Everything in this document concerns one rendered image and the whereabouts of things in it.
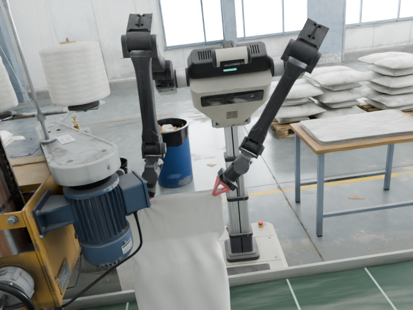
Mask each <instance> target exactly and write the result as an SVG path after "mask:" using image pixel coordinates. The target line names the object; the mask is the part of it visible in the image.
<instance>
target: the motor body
mask: <svg viewBox="0 0 413 310"><path fill-rule="evenodd" d="M118 183H119V176H118V174H116V173H113V175H112V177H111V178H110V180H109V181H107V182H106V183H104V184H103V185H101V186H98V187H96V188H92V189H85V190H75V189H71V188H69V187H68V186H64V187H63V192H64V195H65V196H64V197H65V200H66V201H67V203H68V202H69V204H70V207H71V205H72V203H73V205H74V209H75V211H76V215H77V219H78V222H77V221H76V219H75V217H74V213H73V210H72V207H71V210H72V213H73V217H74V221H75V223H73V226H74V230H75V233H76V235H77V238H78V243H79V245H80V247H79V249H81V251H82V254H83V257H84V259H85V261H86V262H88V263H89V264H91V265H92V266H96V267H108V266H112V265H115V264H117V263H119V262H121V261H122V260H124V259H125V258H126V257H128V255H129V254H130V252H131V250H132V248H133V236H132V230H131V227H130V223H129V222H128V220H126V217H125V212H124V207H123V204H122V199H121V196H120V191H119V187H118V186H117V184H118Z"/></svg>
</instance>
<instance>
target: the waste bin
mask: <svg viewBox="0 0 413 310"><path fill-rule="evenodd" d="M157 123H158V125H160V126H163V125H168V124H171V125H172V126H173V127H177V128H178V127H180V129H177V130H172V131H169V132H161V135H162V140H163V142H164V143H166V148H167V151H166V153H165V157H164V159H161V160H162V161H163V166H162V169H161V171H160V174H159V177H158V183H159V185H160V186H162V187H164V188H179V187H182V186H185V185H187V184H189V183H190V182H191V181H192V180H193V171H192V159H191V148H190V142H189V126H190V122H189V120H187V119H185V118H181V117H169V118H164V119H159V120H157ZM182 125H184V127H182Z"/></svg>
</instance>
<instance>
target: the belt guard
mask: <svg viewBox="0 0 413 310"><path fill-rule="evenodd" d="M45 124H46V127H47V130H48V131H51V132H50V133H49V136H56V137H60V136H62V135H67V134H70V135H71V136H72V137H73V138H74V139H75V140H76V141H74V142H70V143H67V144H64V145H62V144H61V143H60V141H59V140H58V139H57V140H56V141H55V142H53V143H49V144H47V145H41V147H42V150H43V152H44V156H45V159H46V161H47V164H48V166H49V169H50V174H51V175H52V178H53V180H54V182H55V183H56V184H58V185H62V186H80V185H86V184H90V183H94V182H96V181H100V180H102V179H104V178H107V177H108V176H110V175H112V174H113V173H115V172H116V171H118V169H119V168H120V166H121V162H120V157H119V152H118V149H117V146H116V145H115V144H114V143H111V142H110V141H107V140H104V139H102V138H99V137H96V136H94V135H91V134H89V133H86V132H83V131H81V130H78V129H75V128H74V127H70V126H68V125H66V124H63V123H61V122H47V123H45ZM57 125H58V126H57ZM57 129H61V130H59V131H57ZM36 132H37V135H38V138H39V140H40V139H42V138H44V134H43V131H42V127H41V125H39V126H37V127H36Z"/></svg>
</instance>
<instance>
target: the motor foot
mask: <svg viewBox="0 0 413 310"><path fill-rule="evenodd" d="M64 196H65V195H54V196H53V195H52V193H51V191H50V189H47V190H46V191H45V193H44V194H43V195H42V197H41V198H40V200H39V201H38V202H37V204H36V205H35V206H34V208H33V216H34V219H35V221H36V224H37V227H38V230H39V233H40V235H43V236H44V237H45V236H46V235H47V233H48V232H49V231H51V230H54V229H57V228H61V227H64V226H67V225H71V224H73V223H75V221H74V217H75V219H76V221H77V222H78V219H77V215H76V211H75V209H74V205H73V203H72V205H71V207H72V210H73V213H74V217H73V213H72V210H71V207H70V204H69V202H68V203H67V201H66V200H65V197H64Z"/></svg>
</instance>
